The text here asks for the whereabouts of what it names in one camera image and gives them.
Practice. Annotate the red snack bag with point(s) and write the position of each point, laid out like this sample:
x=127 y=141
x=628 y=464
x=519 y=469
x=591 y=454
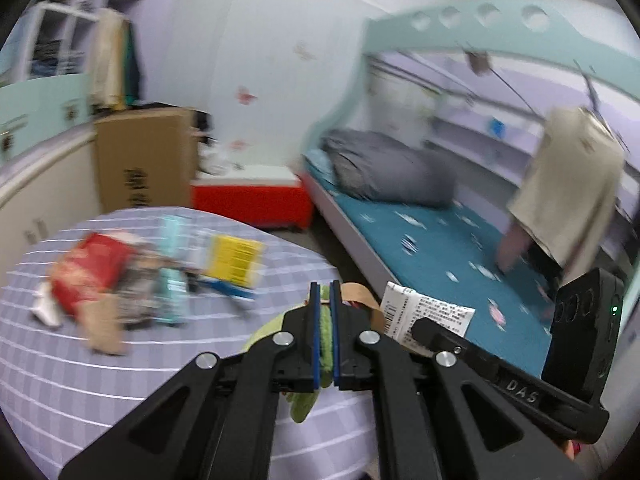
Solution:
x=93 y=266

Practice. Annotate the open shelf unit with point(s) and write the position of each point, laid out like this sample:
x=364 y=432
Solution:
x=52 y=38

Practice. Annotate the white printed paper packet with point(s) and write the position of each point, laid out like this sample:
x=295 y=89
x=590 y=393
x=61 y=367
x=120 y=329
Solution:
x=403 y=306

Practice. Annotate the grey pillow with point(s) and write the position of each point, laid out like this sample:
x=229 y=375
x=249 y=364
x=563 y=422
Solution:
x=374 y=166

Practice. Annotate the green plush trash item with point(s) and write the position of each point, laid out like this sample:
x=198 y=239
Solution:
x=294 y=322

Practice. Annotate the white wardrobe doors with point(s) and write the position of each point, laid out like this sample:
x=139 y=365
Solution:
x=265 y=70

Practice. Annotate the red covered low bench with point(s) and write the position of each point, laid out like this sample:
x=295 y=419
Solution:
x=258 y=195

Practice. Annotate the yellow printed box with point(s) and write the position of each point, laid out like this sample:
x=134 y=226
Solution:
x=234 y=260

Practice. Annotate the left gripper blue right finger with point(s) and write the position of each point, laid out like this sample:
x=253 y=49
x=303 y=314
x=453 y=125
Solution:
x=334 y=300

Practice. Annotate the beige hanging garment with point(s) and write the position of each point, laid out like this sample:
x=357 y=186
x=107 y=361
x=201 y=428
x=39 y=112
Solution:
x=567 y=198

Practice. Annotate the mint bunk bed frame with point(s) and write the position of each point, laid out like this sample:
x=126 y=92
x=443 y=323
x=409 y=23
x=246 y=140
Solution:
x=573 y=34

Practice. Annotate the brown cardboard box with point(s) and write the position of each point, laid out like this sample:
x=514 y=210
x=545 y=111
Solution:
x=145 y=158

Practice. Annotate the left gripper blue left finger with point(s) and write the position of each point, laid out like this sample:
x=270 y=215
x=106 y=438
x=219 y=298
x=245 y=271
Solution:
x=313 y=332

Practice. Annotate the grey bed frame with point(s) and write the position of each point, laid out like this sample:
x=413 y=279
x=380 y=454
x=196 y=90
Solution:
x=372 y=267

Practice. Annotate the teal knitted bed blanket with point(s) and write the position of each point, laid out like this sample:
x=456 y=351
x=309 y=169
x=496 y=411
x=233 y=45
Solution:
x=449 y=254

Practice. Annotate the plaid lilac tablecloth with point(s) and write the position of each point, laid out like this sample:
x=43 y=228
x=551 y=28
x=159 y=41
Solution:
x=58 y=396

